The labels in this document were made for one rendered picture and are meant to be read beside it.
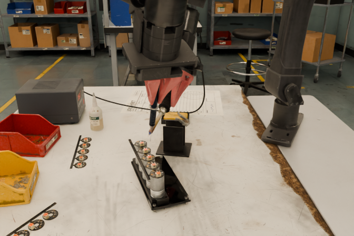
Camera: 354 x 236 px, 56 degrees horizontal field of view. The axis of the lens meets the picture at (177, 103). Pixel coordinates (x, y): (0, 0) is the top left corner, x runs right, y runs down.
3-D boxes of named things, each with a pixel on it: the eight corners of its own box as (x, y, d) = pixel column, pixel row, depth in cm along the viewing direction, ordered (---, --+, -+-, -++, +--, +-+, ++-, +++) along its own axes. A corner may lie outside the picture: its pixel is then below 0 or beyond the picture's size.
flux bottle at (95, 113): (88, 127, 87) (84, 91, 84) (100, 124, 89) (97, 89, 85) (92, 132, 85) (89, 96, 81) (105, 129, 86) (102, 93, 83)
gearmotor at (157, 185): (161, 192, 60) (161, 167, 58) (166, 200, 58) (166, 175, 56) (149, 195, 59) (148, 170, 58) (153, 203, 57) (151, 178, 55)
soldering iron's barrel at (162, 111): (154, 136, 64) (167, 111, 68) (152, 130, 63) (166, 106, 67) (147, 134, 65) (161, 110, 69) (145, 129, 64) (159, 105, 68)
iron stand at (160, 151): (177, 169, 75) (203, 140, 71) (146, 148, 74) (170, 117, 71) (181, 156, 81) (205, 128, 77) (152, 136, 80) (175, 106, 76)
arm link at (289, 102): (286, 85, 77) (308, 83, 78) (268, 74, 85) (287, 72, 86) (283, 110, 80) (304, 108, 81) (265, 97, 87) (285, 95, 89)
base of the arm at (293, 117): (263, 110, 78) (294, 116, 75) (281, 86, 94) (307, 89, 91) (259, 140, 81) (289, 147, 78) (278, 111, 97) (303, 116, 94)
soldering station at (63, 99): (86, 108, 100) (83, 77, 96) (79, 125, 89) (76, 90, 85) (33, 110, 98) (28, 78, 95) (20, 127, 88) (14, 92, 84)
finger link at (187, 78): (175, 107, 65) (185, 59, 65) (144, 101, 68) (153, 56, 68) (188, 110, 71) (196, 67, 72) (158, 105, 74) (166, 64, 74)
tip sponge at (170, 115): (189, 116, 94) (189, 111, 94) (188, 124, 89) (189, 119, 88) (163, 115, 94) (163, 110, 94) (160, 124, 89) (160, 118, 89)
